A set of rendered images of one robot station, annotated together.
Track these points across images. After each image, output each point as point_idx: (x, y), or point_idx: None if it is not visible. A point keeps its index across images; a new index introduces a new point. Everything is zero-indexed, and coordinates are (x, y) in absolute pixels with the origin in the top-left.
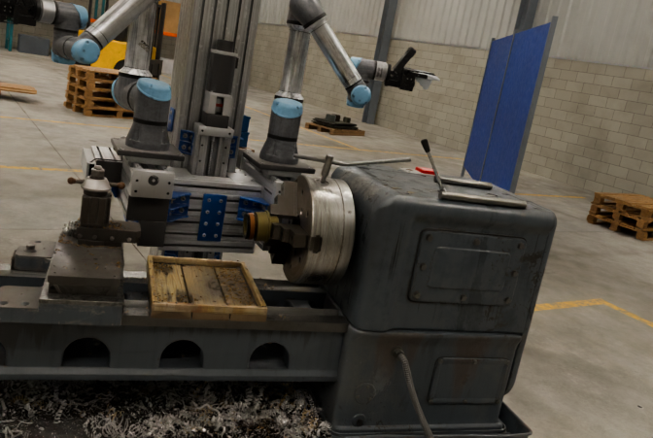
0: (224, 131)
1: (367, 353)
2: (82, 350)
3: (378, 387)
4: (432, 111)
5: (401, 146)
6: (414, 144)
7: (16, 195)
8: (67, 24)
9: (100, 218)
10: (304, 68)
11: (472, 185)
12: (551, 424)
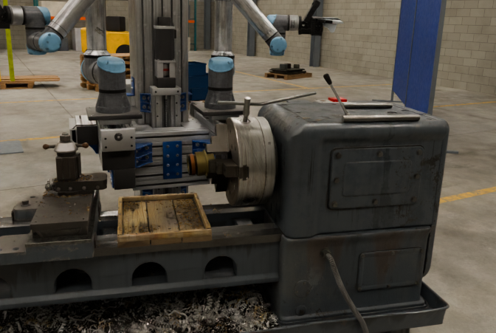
0: (173, 90)
1: (300, 255)
2: (71, 278)
3: (313, 282)
4: (364, 49)
5: (342, 80)
6: (352, 77)
7: (46, 159)
8: (35, 23)
9: (72, 173)
10: (231, 29)
11: (375, 107)
12: (477, 292)
